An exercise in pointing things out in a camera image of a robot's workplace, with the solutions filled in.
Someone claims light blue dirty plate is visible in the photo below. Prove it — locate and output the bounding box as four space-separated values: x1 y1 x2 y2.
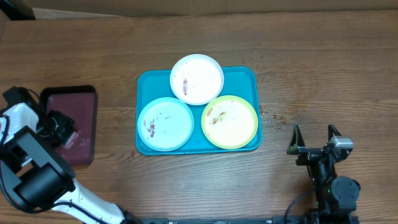
137 97 194 152

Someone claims white plate with red stain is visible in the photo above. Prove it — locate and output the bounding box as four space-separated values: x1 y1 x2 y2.
170 54 224 105

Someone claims black tray with maroon liquid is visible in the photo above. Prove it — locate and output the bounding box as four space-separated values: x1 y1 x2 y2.
40 85 98 166

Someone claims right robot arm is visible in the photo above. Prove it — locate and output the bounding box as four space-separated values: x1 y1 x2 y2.
283 124 361 223

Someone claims yellow-green dirty plate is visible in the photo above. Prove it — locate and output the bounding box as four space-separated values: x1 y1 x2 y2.
201 95 259 150

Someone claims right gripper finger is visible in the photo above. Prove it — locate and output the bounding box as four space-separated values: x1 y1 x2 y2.
328 123 341 142
287 123 305 155

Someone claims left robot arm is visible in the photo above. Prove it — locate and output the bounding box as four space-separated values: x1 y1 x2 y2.
1 85 138 223

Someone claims green and pink sponge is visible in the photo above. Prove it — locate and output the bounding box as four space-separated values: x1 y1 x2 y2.
62 131 78 149

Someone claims dark object top left corner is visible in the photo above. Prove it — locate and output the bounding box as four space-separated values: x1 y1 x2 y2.
1 0 35 21

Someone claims brown cardboard backdrop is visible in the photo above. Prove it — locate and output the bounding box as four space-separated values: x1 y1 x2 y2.
25 0 397 16

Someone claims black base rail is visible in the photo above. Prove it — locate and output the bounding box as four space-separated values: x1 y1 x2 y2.
136 214 360 224

